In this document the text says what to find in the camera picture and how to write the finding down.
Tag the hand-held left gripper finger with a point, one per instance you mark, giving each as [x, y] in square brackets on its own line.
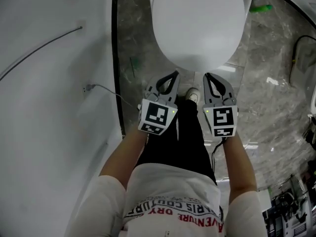
[173, 92]
[161, 79]

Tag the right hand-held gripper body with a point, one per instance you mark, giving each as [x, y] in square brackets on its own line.
[222, 118]

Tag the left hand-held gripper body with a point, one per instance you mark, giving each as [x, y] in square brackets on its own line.
[155, 116]

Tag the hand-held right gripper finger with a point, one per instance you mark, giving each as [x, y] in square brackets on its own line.
[207, 90]
[223, 85]

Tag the white toilet lid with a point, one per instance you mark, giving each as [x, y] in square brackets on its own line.
[197, 23]

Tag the person's left forearm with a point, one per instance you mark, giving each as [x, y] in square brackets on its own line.
[123, 154]

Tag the person's right forearm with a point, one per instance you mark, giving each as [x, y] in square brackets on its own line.
[240, 167]

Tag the white shoe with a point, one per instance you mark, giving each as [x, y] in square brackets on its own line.
[192, 95]

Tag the black trousers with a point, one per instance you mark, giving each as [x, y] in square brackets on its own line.
[180, 137]

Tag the black baseboard strip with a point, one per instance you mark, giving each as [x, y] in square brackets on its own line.
[115, 46]

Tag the green plastic object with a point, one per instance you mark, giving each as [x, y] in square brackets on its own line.
[262, 8]

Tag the white printed shirt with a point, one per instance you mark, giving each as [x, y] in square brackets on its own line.
[177, 201]

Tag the cluttered equipment rack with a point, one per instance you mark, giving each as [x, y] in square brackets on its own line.
[291, 206]

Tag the white wall socket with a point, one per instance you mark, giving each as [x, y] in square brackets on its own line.
[85, 89]

